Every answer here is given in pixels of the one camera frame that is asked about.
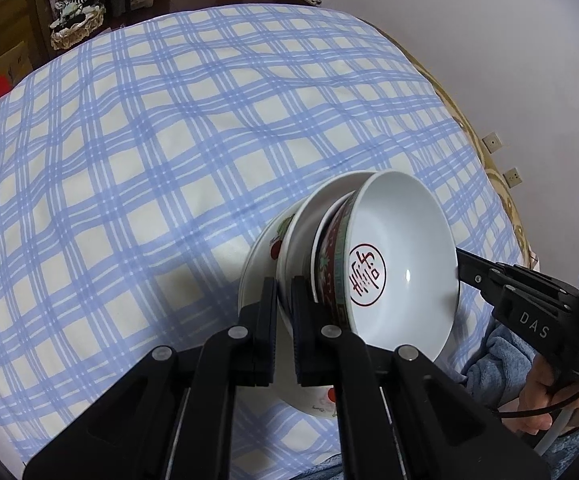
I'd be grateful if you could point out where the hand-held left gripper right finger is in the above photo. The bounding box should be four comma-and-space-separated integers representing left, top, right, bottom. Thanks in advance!
292, 276, 550, 480

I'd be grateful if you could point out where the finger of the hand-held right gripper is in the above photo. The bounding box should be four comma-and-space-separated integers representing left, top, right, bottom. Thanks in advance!
455, 247, 579, 312

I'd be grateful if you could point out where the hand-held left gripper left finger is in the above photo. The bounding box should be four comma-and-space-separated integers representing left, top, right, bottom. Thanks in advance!
22, 276, 277, 480

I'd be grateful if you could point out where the red bowl plain inside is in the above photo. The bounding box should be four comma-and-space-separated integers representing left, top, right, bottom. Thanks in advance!
310, 187, 357, 306

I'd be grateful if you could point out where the red bowl with seal mark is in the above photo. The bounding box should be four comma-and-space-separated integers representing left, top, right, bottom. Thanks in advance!
319, 170, 460, 367

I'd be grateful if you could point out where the large cherry plate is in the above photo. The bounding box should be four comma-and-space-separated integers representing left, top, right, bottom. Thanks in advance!
238, 200, 343, 418

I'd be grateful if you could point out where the white bowl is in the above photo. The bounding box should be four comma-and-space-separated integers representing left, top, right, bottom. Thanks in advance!
275, 171, 376, 333

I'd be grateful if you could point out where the person's right hand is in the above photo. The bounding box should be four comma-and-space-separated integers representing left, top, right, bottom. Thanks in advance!
517, 355, 579, 436

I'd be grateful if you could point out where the blue fleece clothing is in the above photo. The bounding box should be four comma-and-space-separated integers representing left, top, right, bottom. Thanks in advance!
314, 317, 579, 480

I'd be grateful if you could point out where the blue plaid cloth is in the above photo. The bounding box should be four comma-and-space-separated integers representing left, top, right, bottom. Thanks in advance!
0, 4, 530, 480

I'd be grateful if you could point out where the wicker basket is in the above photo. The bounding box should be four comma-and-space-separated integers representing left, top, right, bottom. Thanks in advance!
49, 0, 107, 51

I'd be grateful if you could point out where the closed cardboard box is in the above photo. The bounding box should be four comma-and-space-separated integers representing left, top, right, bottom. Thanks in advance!
0, 40, 32, 83

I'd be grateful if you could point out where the black cable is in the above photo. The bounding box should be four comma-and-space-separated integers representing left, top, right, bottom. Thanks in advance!
489, 394, 573, 420

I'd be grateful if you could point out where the grey cable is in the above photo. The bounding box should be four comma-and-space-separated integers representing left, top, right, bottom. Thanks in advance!
534, 405, 576, 457

